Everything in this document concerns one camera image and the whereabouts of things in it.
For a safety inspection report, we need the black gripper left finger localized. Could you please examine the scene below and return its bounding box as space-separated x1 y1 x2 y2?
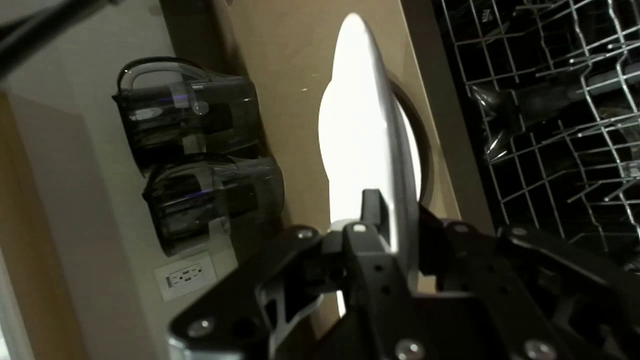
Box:
166 187 420 360

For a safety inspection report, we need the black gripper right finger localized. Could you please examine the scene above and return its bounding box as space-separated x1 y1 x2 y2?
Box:
416 204 640 360

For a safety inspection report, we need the white dinner plate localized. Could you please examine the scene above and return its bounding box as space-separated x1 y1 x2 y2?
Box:
390 75 436 214
317 10 424 276

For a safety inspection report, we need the black countertop appliance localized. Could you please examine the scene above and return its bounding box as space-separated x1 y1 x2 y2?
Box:
111 53 264 171

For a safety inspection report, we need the white wall outlet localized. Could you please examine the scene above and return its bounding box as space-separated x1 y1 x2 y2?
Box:
154 250 221 304

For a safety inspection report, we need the wire dishwasher rack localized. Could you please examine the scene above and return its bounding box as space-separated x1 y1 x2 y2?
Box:
436 0 640 274

